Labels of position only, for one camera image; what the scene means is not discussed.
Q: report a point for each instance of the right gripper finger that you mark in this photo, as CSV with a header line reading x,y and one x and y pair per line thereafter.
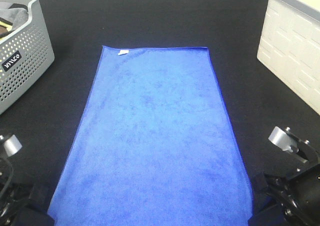
x,y
259,182
270,216

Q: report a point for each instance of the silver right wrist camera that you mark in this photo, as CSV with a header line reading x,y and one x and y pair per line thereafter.
x,y
283,139

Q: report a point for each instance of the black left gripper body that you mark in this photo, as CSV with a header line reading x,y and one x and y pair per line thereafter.
x,y
13,195

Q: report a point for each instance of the grey towel in basket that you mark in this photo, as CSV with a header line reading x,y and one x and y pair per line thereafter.
x,y
14,16

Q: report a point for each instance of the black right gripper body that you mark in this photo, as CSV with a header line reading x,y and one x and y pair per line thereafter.
x,y
298,195

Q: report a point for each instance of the yellow cloth in basket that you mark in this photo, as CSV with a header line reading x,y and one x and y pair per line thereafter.
x,y
7,25

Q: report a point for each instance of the blue microfiber towel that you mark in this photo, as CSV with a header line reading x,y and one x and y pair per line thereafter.
x,y
154,147

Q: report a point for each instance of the brown cloth in basket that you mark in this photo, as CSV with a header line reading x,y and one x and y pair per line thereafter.
x,y
3,32

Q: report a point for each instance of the grey perforated plastic basket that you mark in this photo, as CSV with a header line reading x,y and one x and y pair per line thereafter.
x,y
25,54

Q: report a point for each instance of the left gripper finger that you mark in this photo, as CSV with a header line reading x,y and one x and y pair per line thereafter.
x,y
38,196
30,217

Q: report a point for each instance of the white plastic storage box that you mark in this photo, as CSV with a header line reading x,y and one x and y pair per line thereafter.
x,y
289,46

